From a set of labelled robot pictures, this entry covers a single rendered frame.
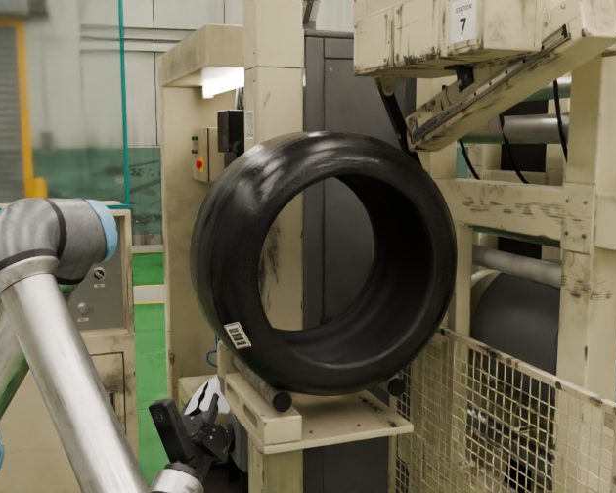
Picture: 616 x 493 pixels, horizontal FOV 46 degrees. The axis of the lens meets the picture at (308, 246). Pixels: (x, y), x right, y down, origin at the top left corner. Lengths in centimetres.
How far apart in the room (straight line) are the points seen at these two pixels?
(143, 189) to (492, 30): 949
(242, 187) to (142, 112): 933
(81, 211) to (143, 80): 958
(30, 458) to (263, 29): 139
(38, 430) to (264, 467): 68
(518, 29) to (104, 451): 105
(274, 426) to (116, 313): 82
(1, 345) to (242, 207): 52
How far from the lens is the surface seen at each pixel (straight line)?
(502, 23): 149
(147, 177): 1075
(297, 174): 151
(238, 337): 154
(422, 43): 166
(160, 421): 134
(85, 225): 129
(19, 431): 233
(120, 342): 227
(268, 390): 167
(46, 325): 116
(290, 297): 198
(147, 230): 1081
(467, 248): 213
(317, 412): 185
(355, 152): 156
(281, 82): 193
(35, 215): 123
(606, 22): 151
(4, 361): 146
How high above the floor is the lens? 146
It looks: 8 degrees down
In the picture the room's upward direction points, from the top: straight up
